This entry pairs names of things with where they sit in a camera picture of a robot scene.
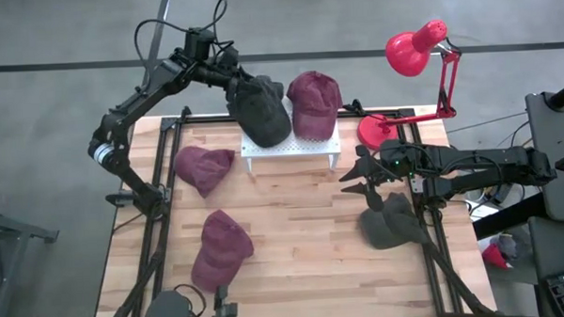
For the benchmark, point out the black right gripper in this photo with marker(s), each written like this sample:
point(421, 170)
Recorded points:
point(399, 161)

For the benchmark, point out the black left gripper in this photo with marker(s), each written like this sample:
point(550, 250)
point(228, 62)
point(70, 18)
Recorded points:
point(222, 68)

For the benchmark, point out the dark baseball cap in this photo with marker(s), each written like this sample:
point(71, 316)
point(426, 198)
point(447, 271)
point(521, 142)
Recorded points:
point(388, 225)
point(262, 117)

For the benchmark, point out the maroon baseball cap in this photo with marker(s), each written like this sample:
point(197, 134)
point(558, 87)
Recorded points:
point(221, 250)
point(314, 105)
point(202, 168)

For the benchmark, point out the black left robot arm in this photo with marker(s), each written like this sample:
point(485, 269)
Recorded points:
point(134, 105)

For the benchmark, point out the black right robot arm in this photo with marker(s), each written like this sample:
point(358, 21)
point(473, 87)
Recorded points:
point(479, 158)

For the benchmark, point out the grey metal bar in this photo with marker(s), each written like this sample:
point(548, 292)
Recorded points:
point(157, 36)

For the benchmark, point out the white perforated metal rack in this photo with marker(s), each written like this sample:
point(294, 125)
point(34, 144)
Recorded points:
point(291, 149)

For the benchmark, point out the red desk lamp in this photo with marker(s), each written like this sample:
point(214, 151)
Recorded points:
point(407, 53)

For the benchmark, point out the red and white object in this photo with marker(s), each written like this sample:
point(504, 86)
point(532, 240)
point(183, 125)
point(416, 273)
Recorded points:
point(494, 257)

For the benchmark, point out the grey side desk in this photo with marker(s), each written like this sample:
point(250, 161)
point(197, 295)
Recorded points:
point(554, 135)

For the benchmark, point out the dark grey rounded device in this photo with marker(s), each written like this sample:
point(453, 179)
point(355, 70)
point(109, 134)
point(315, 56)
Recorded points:
point(167, 313)

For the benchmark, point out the grey metal stand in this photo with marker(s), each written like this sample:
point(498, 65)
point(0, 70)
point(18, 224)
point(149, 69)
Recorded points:
point(12, 234)

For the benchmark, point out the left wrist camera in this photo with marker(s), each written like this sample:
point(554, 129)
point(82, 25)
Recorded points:
point(198, 41)

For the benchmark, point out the black metal rig frame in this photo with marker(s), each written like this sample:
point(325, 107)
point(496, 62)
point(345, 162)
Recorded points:
point(205, 119)

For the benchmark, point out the black clamp bracket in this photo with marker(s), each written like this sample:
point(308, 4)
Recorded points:
point(224, 311)

